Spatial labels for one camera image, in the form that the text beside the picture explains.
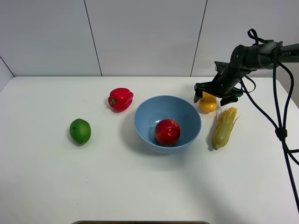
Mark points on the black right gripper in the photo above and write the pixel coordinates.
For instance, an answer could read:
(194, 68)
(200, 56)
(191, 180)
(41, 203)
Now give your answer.
(221, 89)

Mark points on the blue plastic bowl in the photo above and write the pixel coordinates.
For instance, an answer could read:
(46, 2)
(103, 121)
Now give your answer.
(153, 110)

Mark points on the red yellow peach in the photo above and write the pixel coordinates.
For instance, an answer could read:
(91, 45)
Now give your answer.
(167, 132)

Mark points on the yellow mango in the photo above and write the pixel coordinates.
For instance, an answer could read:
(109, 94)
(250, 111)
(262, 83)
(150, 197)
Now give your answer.
(208, 102)

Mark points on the green husked corn cob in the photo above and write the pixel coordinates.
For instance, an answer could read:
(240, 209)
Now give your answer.
(225, 125)

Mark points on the red bell pepper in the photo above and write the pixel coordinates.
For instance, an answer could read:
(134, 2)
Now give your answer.
(120, 99)

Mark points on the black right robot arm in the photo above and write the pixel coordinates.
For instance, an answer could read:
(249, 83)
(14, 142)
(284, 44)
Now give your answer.
(243, 61)

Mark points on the green lime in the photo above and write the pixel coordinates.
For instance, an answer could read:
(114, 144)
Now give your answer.
(80, 131)

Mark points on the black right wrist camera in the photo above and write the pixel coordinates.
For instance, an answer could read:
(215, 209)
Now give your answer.
(220, 66)

